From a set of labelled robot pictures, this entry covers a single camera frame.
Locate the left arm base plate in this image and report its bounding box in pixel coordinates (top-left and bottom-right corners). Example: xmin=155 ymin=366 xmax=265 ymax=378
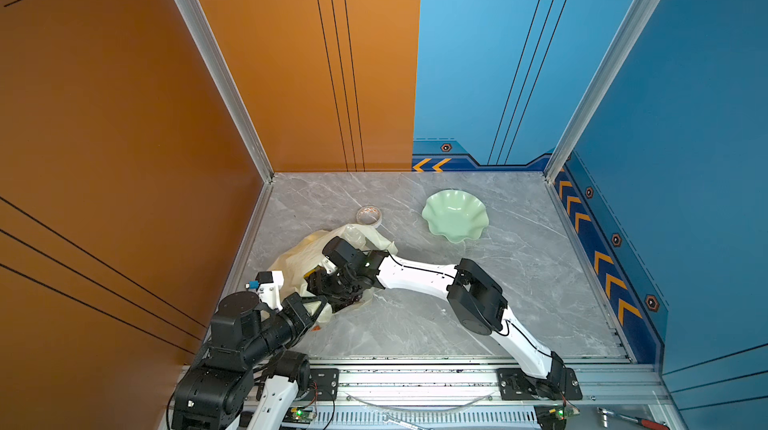
xmin=299 ymin=367 xmax=340 ymax=402

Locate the clear tape roll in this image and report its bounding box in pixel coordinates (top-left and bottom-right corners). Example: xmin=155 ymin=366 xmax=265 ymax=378
xmin=355 ymin=205 xmax=383 ymax=228

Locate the red handled tool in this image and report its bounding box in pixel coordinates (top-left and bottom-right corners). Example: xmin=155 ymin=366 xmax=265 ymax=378
xmin=597 ymin=407 xmax=670 ymax=430

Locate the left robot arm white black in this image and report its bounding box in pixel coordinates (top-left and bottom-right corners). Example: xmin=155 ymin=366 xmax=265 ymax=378
xmin=167 ymin=291 xmax=327 ymax=429

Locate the aluminium corner post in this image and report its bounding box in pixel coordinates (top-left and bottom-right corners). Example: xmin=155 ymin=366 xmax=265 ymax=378
xmin=149 ymin=0 xmax=275 ymax=183
xmin=543 ymin=0 xmax=661 ymax=184

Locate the cream plastic bag orange print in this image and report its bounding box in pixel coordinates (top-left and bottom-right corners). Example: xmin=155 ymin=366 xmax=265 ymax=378
xmin=267 ymin=224 xmax=398 ymax=325

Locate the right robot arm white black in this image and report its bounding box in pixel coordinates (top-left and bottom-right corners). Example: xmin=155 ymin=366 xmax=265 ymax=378
xmin=304 ymin=248 xmax=571 ymax=400

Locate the left aluminium corner post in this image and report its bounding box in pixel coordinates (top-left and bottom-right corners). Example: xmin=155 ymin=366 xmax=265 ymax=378
xmin=149 ymin=0 xmax=275 ymax=183

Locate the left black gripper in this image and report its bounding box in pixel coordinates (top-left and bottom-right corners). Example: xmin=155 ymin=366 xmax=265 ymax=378
xmin=244 ymin=291 xmax=328 ymax=368

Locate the right aluminium corner post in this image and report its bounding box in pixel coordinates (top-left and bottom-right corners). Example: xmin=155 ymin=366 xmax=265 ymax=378
xmin=543 ymin=0 xmax=661 ymax=184

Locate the right green circuit board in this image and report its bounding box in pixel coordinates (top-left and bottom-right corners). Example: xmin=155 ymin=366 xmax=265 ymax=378
xmin=534 ymin=406 xmax=581 ymax=430

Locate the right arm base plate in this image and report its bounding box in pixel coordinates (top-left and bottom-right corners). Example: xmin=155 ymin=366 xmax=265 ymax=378
xmin=496 ymin=367 xmax=583 ymax=401

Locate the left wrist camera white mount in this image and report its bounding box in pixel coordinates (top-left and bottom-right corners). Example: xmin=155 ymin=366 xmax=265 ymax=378
xmin=244 ymin=271 xmax=284 ymax=311

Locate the aluminium front rail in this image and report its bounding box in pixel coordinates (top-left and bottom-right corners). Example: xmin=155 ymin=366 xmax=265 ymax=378
xmin=158 ymin=357 xmax=685 ymax=430

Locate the green leaf-shaped plate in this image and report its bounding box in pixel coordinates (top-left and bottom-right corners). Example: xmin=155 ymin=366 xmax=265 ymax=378
xmin=421 ymin=190 xmax=490 ymax=244

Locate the green circuit board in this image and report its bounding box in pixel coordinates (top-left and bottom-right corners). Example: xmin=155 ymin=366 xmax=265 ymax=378
xmin=534 ymin=406 xmax=581 ymax=430
xmin=281 ymin=406 xmax=317 ymax=426

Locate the left green circuit board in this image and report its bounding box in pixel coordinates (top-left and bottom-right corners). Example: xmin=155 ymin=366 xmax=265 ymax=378
xmin=281 ymin=406 xmax=317 ymax=426

